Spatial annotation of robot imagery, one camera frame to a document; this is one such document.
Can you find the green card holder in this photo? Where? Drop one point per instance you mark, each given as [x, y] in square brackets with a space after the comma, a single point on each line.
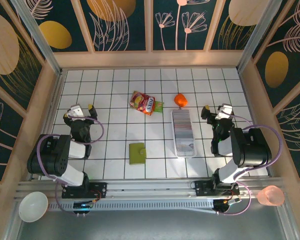
[136, 153]

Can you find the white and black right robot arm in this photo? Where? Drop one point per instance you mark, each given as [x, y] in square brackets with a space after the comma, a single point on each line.
[252, 147]

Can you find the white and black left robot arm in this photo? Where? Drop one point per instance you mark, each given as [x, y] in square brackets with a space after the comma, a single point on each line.
[72, 176]

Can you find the orange crumpled ball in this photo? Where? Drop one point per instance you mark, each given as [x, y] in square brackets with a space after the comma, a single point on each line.
[180, 100]

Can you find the small green snack packet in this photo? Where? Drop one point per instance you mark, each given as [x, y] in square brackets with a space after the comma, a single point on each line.
[159, 106]

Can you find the red and yellow candy bag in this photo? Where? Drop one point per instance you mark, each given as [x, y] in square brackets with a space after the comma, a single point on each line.
[142, 102]

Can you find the black controller board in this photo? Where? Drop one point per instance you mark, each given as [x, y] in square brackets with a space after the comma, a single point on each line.
[82, 206]
[221, 206]

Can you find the pink plastic cup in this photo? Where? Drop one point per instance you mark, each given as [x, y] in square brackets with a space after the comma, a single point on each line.
[271, 196]

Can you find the white bowl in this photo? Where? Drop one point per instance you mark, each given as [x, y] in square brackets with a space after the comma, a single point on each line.
[32, 207]

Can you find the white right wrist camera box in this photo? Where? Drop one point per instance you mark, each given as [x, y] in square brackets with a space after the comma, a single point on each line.
[225, 111]

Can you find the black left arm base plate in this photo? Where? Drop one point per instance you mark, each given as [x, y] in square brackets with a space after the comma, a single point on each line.
[100, 190]

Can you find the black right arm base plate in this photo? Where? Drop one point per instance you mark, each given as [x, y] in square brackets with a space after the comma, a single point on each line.
[202, 187]

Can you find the aluminium frame post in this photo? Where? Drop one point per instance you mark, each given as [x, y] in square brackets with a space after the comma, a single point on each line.
[40, 42]
[257, 35]

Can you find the aluminium mounting rail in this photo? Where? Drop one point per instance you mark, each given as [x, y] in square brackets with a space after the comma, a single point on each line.
[150, 188]

